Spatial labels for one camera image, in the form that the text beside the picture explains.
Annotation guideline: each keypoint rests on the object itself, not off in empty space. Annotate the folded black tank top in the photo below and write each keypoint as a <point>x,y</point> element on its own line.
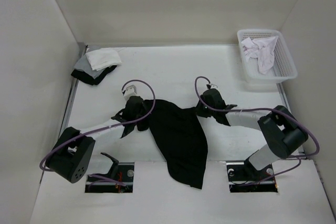
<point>88,79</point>

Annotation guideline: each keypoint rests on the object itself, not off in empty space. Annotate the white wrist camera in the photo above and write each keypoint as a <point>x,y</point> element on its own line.
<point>211,86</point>
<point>129,91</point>

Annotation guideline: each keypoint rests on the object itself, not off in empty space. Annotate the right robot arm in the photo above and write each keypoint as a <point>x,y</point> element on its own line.
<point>282,135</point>

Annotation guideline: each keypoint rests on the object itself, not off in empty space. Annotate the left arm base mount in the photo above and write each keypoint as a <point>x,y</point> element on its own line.
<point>105,174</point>

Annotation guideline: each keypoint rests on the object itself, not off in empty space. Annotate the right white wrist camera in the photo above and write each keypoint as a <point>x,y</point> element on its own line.
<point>211,86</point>

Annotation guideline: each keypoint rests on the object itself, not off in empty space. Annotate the folded grey tank top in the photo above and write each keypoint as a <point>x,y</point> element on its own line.
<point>83,65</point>

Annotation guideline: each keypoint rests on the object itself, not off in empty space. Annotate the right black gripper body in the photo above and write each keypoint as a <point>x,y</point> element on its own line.
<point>203,112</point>

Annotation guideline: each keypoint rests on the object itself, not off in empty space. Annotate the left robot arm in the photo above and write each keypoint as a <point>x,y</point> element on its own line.
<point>71,155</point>

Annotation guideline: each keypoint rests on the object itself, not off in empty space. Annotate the white tank top in basket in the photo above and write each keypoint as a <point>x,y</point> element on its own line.
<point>261,49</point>

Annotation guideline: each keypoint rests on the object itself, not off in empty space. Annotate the white plastic basket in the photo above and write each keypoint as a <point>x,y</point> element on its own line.
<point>283,68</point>

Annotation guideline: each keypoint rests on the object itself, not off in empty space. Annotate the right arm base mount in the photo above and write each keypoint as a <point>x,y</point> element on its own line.
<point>245,179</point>

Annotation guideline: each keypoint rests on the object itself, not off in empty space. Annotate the black tank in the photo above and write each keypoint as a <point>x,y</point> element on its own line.
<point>88,79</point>
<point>181,140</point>

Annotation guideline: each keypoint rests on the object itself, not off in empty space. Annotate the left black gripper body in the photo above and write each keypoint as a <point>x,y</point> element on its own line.
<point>142,115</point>

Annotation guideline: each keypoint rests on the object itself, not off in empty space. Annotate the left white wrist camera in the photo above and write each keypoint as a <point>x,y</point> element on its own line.
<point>129,91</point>

